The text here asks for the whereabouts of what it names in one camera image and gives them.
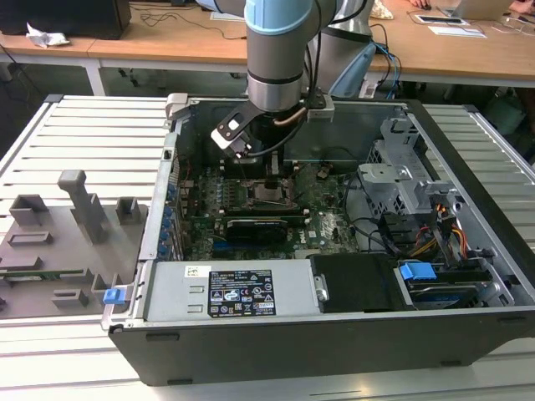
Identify silver metal drive cage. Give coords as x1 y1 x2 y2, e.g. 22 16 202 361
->
357 116 463 221

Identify silver square CPU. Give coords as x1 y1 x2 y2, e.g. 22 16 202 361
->
249 183 289 201

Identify pale blue teach pendant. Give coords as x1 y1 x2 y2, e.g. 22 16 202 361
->
329 41 377 96

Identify black data cable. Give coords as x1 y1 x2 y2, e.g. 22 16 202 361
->
345 173 405 255

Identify white tablet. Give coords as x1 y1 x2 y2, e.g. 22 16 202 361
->
416 14 468 26

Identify CPU socket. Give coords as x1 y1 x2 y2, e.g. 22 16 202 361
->
245 178 300 209

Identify blue case latch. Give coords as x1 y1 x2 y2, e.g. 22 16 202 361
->
102 287 126 307

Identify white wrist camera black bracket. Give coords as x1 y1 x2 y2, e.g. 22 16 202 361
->
210 105 253 159

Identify black box on desk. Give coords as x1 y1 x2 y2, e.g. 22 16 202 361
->
0 0 132 41

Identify black open PC case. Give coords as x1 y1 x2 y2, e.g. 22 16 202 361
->
107 92 535 386

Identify metal socket cover frame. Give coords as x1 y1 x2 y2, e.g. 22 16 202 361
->
246 169 308 208

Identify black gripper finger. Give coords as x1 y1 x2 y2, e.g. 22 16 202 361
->
265 152 288 190

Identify blue cables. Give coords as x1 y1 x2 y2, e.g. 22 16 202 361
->
374 43 403 100

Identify green motherboard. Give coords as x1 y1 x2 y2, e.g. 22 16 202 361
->
175 160 364 262

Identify grey power supply unit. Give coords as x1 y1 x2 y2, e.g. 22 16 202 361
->
144 261 331 322

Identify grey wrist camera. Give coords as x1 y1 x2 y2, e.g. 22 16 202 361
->
306 92 336 124

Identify black plastic shroud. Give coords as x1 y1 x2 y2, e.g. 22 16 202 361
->
309 252 417 315

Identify hard disk drive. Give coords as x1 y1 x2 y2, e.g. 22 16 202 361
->
405 282 480 309

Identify crumpled white paper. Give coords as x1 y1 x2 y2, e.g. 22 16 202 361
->
25 22 71 48

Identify green bag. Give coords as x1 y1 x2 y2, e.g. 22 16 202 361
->
487 87 527 135

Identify silver laptop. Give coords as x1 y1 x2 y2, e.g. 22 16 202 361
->
442 0 513 21

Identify grey parts rack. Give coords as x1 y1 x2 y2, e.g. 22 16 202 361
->
0 169 150 321

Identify black graphics card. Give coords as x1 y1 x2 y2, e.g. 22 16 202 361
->
225 216 289 246

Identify long wooden desk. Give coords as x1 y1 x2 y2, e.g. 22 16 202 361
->
0 0 535 89

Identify white paper sheet blue edge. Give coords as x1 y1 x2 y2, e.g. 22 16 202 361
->
427 24 489 39

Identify yellow orange wire bundle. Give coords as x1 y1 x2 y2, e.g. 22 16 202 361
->
411 202 468 256

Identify grey case handle latch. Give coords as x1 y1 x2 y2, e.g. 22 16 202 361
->
165 92 190 123

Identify green RAM stick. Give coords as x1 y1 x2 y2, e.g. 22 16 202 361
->
0 269 87 280

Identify patterned cloth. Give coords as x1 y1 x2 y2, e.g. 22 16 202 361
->
373 0 396 21

